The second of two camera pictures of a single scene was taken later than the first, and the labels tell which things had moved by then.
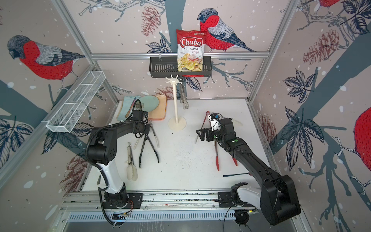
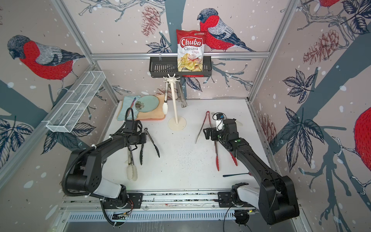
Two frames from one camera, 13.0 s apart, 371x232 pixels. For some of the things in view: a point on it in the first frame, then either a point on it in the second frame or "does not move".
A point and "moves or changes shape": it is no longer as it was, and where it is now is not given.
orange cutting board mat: [158, 113] does not move
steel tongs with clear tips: [183, 98] moves or changes shape
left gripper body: [145, 128] to [139, 138]
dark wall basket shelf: [164, 66] does not move
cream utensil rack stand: [176, 123] does not move
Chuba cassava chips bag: [190, 45] does not move
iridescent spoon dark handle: [224, 175] does not move
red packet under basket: [192, 76] does not move
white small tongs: [156, 138] to [164, 105]
